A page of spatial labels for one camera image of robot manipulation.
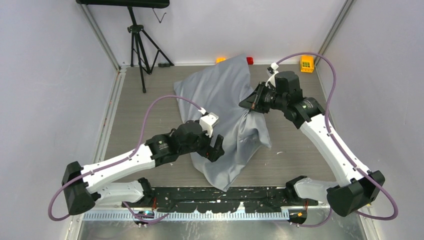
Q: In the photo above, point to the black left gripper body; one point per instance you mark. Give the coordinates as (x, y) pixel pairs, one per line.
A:
(204, 149)

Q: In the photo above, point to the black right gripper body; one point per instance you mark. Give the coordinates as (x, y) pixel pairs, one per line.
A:
(267, 98)

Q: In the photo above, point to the grey pillowcase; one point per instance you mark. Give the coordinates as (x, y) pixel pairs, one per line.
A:
(219, 89)

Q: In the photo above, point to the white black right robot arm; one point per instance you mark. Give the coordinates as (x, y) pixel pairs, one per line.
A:
(352, 189)

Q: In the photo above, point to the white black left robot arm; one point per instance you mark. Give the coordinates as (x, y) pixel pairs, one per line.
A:
(95, 184)

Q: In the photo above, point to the red toy block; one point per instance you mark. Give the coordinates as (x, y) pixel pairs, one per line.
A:
(250, 60)

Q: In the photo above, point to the yellow window toy block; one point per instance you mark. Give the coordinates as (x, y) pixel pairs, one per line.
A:
(307, 64)

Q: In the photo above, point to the orange toy block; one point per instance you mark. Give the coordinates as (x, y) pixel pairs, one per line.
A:
(219, 59)

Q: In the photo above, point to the black overhead panel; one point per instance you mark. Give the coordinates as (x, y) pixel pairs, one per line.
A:
(155, 4)

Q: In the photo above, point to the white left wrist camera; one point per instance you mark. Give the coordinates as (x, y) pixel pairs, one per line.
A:
(207, 121)

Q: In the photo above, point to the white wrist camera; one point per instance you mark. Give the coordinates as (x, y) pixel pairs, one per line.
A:
(207, 121)
(272, 70)

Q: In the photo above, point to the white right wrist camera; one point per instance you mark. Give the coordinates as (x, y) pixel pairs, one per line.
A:
(272, 70)

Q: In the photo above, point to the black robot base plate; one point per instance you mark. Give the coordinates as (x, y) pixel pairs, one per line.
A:
(257, 199)

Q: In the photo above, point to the black camera tripod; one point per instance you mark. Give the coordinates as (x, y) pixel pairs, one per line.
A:
(138, 48)

